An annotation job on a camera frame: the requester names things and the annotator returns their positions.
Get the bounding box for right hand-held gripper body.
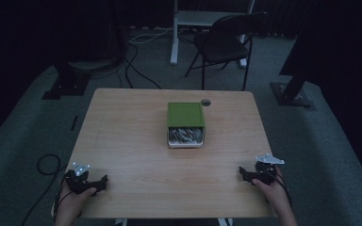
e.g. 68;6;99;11
246;153;286;186

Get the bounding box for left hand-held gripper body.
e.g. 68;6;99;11
64;162;99;196

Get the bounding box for white drawer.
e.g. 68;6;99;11
167;125;207;149

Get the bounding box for pile of silver sachets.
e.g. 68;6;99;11
169;127;205;145

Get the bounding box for green box sleeve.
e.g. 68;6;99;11
167;102;206;129

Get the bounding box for person's left hand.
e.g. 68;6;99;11
54;186;98;226

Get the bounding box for person's right hand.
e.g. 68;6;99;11
252;167;292;215

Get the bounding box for black stand base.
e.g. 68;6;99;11
41;61;92;101
270;74;316;109

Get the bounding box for black folding chair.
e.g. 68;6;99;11
184;11;270;92

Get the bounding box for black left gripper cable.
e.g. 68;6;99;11
54;175;72;218

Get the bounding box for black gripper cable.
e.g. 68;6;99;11
270;170;294;208
54;175;72;218

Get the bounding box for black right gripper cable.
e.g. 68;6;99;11
270;170;294;208

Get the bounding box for black floor cable loop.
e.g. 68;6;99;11
20;153;67;226

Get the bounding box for black floor cables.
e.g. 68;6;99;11
115;40;163;90

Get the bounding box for white floor cable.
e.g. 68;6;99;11
127;25;175;45

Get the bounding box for white desk frame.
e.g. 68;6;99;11
170;0;256;69

